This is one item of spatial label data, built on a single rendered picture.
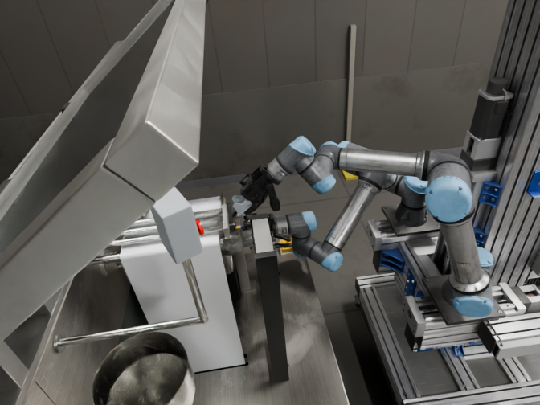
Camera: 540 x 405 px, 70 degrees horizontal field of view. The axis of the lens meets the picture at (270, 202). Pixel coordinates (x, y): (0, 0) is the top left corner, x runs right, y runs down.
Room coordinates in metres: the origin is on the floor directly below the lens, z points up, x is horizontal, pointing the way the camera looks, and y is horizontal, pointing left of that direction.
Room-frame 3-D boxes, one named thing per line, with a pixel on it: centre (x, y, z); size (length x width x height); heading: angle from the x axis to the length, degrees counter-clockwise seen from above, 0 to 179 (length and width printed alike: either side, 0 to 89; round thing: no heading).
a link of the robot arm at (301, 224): (1.12, -0.11, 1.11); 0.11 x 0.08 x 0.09; 94
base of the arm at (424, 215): (1.43, -0.68, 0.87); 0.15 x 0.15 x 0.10
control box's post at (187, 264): (0.49, 0.16, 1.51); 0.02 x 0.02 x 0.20
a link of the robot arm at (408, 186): (1.44, -0.68, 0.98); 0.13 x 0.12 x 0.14; 40
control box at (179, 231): (0.50, 0.15, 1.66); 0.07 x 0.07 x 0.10; 30
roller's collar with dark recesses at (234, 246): (0.80, 0.12, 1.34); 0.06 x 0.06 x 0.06; 4
